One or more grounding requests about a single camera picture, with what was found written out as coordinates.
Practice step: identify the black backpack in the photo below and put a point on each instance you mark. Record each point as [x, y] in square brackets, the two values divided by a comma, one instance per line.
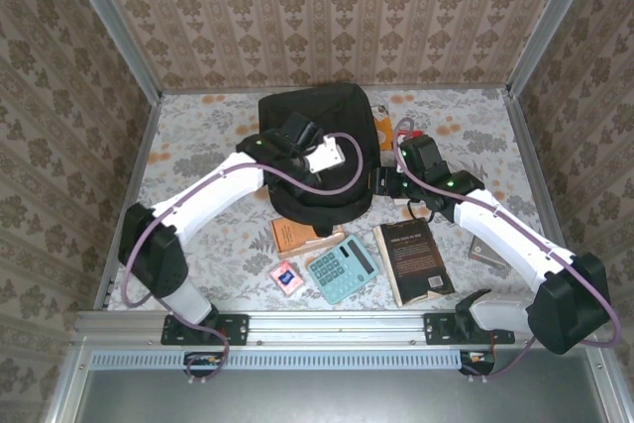
[342, 111]

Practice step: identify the black paperback book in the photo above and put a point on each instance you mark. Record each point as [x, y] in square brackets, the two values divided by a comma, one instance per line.
[413, 259]

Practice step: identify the orange-brown paperback book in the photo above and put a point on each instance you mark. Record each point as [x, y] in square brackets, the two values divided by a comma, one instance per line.
[292, 237]

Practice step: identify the grey rectangular case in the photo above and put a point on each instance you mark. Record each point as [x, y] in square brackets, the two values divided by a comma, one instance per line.
[488, 250]

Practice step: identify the teal calculator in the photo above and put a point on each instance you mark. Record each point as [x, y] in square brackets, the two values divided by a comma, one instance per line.
[342, 269]

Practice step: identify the pink tissue pack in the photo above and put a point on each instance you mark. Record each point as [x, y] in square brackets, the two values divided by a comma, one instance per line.
[285, 277]

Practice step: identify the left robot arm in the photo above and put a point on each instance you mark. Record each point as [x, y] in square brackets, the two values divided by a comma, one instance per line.
[208, 195]

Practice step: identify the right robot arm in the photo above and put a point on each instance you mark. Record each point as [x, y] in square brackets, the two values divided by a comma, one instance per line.
[505, 235]

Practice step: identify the orange open booklet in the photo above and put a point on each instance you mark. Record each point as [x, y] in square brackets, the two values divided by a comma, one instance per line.
[384, 128]

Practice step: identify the grey metal sheet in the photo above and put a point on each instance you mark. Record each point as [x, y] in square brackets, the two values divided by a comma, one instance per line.
[347, 398]

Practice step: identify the aluminium side rail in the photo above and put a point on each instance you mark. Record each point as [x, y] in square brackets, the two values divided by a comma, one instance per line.
[133, 180]
[537, 170]

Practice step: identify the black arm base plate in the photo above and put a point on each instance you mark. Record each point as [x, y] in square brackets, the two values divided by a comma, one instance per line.
[438, 329]
[238, 329]

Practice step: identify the aluminium mounting rail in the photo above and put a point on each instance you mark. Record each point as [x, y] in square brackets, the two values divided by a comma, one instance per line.
[337, 326]

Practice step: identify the aluminium frame post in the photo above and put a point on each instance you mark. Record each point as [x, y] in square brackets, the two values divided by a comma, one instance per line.
[114, 27]
[550, 22]

